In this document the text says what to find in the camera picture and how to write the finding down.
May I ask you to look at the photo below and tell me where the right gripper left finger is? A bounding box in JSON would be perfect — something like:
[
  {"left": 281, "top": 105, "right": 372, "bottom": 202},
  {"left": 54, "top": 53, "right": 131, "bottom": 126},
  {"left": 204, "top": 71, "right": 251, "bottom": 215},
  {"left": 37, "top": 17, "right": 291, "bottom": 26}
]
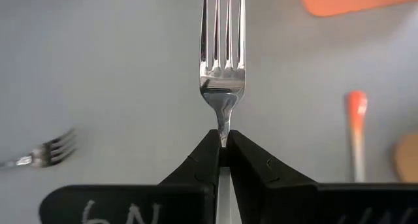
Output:
[{"left": 159, "top": 129, "right": 222, "bottom": 224}]

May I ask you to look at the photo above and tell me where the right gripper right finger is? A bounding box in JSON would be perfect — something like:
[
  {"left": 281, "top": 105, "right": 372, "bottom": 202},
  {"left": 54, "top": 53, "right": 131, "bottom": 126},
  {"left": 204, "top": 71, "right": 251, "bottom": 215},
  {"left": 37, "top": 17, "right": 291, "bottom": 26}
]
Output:
[{"left": 227, "top": 129, "right": 317, "bottom": 224}]

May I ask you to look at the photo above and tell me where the translucent orange plastic bin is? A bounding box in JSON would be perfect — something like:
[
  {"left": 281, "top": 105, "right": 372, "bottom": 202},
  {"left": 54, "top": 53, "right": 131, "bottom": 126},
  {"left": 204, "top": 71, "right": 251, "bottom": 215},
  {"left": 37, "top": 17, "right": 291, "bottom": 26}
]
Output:
[{"left": 297, "top": 0, "right": 418, "bottom": 18}]

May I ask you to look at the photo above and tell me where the yellow plastic bin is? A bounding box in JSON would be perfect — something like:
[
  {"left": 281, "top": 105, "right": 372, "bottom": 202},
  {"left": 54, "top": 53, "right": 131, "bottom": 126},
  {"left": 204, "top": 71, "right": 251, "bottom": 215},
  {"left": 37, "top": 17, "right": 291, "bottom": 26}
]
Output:
[{"left": 393, "top": 132, "right": 418, "bottom": 184}]

